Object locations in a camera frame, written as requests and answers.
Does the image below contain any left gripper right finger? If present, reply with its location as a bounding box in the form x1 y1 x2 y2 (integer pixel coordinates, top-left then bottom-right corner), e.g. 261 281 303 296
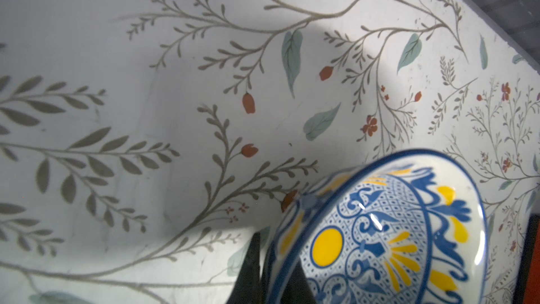
281 262 316 304

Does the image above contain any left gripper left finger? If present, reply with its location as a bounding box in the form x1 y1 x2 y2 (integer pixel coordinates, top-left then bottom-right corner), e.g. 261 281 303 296
226 232 261 304

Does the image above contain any blue yellow patterned bowl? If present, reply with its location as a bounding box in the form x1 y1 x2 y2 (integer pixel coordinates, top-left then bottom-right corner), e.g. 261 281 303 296
262 149 488 303

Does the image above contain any floral table mat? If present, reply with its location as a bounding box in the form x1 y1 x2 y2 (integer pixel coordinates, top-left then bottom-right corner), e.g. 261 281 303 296
1 0 539 303

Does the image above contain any red tape dispenser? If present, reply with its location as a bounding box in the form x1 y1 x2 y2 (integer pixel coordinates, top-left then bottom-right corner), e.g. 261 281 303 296
513 214 540 304

